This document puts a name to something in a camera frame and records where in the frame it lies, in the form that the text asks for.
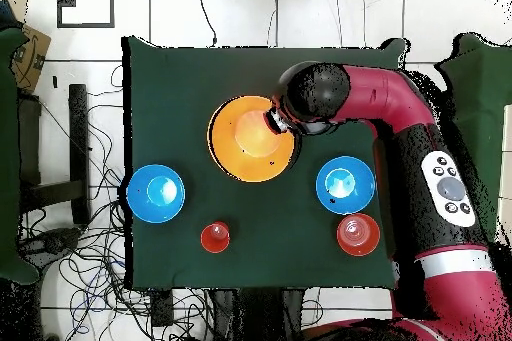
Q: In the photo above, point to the large yellow bowl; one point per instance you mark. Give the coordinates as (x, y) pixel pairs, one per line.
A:
(240, 157)

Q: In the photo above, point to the orange cup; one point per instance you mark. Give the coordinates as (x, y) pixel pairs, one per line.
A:
(215, 238)

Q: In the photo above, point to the large blue bowl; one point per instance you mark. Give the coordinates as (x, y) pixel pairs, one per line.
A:
(348, 165)
(140, 193)

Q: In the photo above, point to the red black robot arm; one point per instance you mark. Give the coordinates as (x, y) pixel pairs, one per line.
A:
(384, 93)

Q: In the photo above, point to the dark green table cloth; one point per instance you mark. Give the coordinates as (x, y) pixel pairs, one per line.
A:
(180, 77)

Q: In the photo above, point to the orange bowl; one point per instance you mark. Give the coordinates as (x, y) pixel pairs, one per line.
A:
(358, 237)

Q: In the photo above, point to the black floor stand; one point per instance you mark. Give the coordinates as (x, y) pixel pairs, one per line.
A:
(78, 137)

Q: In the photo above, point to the green cloth covered table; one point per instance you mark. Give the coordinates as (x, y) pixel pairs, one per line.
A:
(484, 77)
(8, 157)

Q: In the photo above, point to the black power strip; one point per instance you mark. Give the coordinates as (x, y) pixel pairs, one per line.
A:
(162, 311)

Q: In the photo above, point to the cardboard box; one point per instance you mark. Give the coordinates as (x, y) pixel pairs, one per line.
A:
(32, 57)

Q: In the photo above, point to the black chair base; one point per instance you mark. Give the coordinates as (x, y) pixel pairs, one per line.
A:
(48, 243)

